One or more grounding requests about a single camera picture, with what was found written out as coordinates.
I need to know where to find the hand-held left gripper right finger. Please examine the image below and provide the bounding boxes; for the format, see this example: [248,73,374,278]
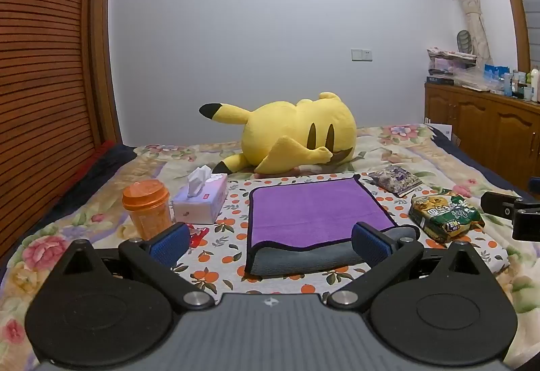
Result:
[328,223,487,311]

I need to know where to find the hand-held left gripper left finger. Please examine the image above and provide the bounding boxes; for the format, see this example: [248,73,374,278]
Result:
[54,223,216,313]

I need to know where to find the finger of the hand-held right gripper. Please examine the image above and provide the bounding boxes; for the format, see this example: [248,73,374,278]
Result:
[512,199,540,242]
[480,191,524,217]

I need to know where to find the purple and grey towel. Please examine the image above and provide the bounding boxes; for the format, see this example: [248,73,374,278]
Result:
[245,174,422,280]

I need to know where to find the red wrapper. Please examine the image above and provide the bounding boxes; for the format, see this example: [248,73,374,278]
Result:
[187,223,210,248]

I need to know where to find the orange plastic cup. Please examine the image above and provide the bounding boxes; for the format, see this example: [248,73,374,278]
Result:
[122,180,175,241]

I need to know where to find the purple tissue box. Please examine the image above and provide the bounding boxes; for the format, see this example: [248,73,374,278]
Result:
[171,165,229,225]

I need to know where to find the green noodle packet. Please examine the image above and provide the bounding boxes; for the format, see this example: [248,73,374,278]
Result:
[408,188,486,245]

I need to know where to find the orange fruit print cloth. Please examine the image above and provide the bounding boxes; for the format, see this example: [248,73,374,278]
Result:
[168,172,510,296]

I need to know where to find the purple snack packet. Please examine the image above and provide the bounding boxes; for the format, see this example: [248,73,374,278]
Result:
[367,166,424,198]

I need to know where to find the wooden cabinet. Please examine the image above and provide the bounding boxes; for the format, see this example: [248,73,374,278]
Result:
[424,81,540,195]

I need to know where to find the white cardboard box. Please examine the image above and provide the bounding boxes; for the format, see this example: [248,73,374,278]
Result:
[425,122,455,143]

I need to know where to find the blue and white box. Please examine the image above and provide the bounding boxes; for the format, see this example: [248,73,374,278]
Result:
[484,64,512,82]

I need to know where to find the yellow plush toy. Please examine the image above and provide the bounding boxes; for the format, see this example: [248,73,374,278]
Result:
[198,92,359,179]

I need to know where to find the grey hand fan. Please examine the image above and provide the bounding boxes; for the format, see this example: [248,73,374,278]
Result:
[456,30,474,54]

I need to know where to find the wooden door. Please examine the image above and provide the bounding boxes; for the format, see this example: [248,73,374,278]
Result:
[93,0,124,145]

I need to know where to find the wooden louvered wardrobe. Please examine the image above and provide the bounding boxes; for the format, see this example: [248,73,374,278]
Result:
[0,0,124,268]

